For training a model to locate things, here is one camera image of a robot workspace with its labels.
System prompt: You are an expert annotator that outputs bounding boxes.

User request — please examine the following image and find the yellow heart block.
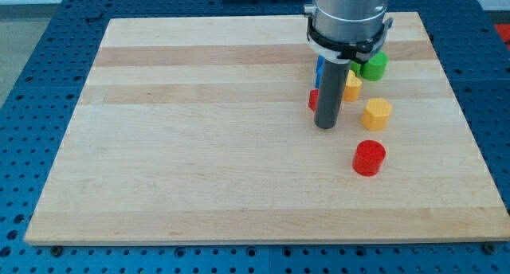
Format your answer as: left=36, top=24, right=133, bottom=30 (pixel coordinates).
left=343, top=70, right=363, bottom=102

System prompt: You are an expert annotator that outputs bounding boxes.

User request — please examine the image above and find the red cylinder block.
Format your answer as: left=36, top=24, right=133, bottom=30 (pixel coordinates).
left=352, top=140, right=386, bottom=177

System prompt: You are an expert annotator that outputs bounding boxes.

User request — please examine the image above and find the blue block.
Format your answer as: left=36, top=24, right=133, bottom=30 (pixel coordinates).
left=315, top=55, right=324, bottom=88

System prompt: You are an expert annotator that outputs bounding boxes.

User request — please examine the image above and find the wooden board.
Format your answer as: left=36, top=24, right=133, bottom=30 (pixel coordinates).
left=25, top=12, right=509, bottom=246

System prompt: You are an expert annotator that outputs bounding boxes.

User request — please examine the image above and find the green block behind rod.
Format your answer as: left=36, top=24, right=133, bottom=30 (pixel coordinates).
left=351, top=61, right=361, bottom=76

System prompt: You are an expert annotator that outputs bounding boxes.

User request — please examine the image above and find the yellow hexagon block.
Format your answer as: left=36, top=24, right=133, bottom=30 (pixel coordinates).
left=361, top=98, right=393, bottom=131

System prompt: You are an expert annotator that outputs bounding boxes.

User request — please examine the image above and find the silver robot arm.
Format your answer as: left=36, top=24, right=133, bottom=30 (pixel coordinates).
left=304, top=0, right=393, bottom=64

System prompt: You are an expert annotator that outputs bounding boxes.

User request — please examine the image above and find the green cylinder block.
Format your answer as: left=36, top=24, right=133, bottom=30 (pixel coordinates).
left=360, top=52, right=389, bottom=81

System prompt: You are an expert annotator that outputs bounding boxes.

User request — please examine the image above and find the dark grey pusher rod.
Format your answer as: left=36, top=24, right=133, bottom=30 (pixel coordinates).
left=314, top=60, right=351, bottom=129

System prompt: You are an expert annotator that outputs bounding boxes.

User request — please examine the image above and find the red block behind rod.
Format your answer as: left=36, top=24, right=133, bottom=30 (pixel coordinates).
left=308, top=88, right=319, bottom=111

